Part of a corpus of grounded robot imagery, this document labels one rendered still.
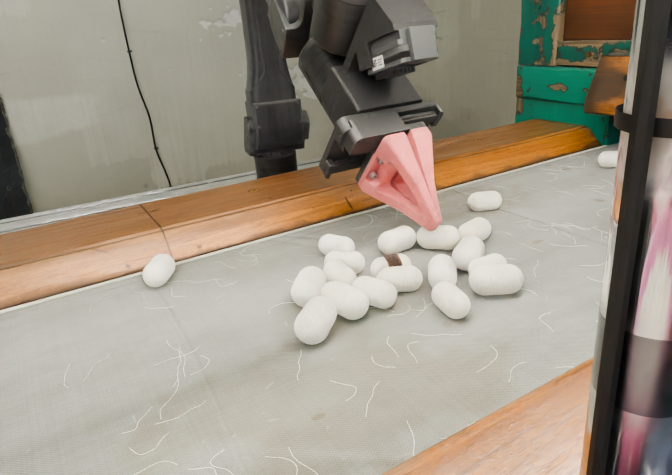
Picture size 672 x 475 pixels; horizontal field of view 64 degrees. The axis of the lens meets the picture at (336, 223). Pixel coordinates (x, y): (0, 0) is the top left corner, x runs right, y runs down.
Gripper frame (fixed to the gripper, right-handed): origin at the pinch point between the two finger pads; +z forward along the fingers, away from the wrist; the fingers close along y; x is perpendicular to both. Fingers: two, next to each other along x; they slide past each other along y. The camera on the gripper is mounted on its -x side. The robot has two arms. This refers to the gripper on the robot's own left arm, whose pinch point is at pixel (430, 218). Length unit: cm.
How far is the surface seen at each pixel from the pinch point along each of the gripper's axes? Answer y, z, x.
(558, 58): 41.0, -20.7, 6.8
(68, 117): -8, -145, 139
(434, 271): -4.5, 5.1, -2.6
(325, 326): -13.9, 6.1, -3.1
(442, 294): -6.1, 7.1, -4.2
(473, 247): 0.0, 4.3, -2.3
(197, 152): 39, -129, 154
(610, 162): 30.6, -2.0, 4.4
